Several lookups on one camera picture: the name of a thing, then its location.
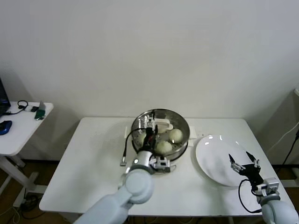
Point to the right wrist camera unit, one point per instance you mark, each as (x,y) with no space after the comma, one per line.
(267,186)

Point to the small white box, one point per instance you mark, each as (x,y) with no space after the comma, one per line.
(28,108)

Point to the white side table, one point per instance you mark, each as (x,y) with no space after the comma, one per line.
(23,130)

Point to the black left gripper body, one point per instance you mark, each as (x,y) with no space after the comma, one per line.
(149,140)

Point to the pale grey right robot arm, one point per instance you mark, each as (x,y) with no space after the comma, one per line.
(275,210)

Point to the small black device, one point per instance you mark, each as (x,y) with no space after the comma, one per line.
(34,108)

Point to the white floor power strip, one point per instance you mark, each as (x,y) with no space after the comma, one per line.
(30,200)

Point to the white electric cooking pot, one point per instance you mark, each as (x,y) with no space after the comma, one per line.
(192,135)

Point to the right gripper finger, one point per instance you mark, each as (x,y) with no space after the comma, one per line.
(257,163)
(236,167)

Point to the large white round plate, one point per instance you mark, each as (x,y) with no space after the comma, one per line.
(210,151)

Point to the white steamed baozi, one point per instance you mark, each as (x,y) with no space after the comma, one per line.
(162,132)
(140,139)
(164,148)
(175,135)

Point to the left wrist camera unit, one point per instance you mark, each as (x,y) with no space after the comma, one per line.
(161,164)

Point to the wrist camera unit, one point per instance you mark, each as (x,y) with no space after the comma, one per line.
(161,164)
(267,186)

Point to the blue computer mouse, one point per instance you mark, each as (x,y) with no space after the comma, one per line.
(5,127)

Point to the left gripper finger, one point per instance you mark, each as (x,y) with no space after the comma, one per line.
(143,122)
(152,120)

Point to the perforated stainless steel steamer basket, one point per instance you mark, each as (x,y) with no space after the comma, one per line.
(180,152)

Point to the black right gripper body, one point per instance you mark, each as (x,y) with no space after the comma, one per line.
(252,173)

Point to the dark laptop computer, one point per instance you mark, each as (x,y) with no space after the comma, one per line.
(2,98)

